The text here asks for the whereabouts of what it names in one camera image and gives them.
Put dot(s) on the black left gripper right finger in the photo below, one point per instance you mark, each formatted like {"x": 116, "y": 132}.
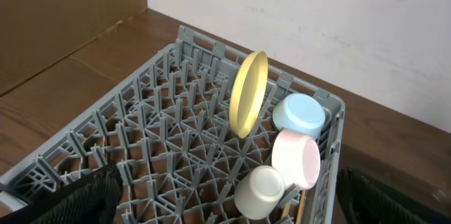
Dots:
{"x": 366, "y": 200}

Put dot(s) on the white plastic cup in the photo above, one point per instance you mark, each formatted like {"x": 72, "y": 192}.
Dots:
{"x": 258, "y": 193}

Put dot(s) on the pink bowl with food scraps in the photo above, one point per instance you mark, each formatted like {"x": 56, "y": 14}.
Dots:
{"x": 296, "y": 157}

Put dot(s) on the brown cardboard panel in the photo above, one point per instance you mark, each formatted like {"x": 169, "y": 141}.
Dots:
{"x": 38, "y": 33}

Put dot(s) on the yellow plastic plate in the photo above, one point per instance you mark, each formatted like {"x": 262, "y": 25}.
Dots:
{"x": 248, "y": 93}

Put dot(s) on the grey plastic dish rack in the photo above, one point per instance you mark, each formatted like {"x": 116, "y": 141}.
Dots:
{"x": 166, "y": 128}

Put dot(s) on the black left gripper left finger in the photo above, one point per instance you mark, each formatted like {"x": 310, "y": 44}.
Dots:
{"x": 90, "y": 199}

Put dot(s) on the wooden chopstick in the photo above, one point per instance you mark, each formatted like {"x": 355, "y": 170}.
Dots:
{"x": 286, "y": 209}
{"x": 301, "y": 207}

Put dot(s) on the light blue plastic bowl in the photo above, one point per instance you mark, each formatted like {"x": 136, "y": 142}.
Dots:
{"x": 300, "y": 113}

